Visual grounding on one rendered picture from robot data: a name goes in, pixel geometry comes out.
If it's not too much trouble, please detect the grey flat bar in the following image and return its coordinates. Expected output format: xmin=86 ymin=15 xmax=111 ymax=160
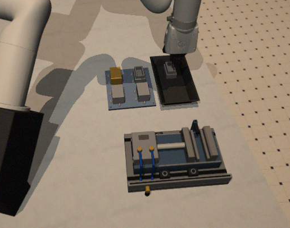
xmin=189 ymin=130 xmax=200 ymax=162
xmin=199 ymin=129 xmax=210 ymax=161

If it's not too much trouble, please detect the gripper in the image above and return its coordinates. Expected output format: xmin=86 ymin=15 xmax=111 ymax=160
xmin=162 ymin=21 xmax=198 ymax=67

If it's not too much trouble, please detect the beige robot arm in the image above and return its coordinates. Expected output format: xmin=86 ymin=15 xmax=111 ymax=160
xmin=0 ymin=0 xmax=201 ymax=112

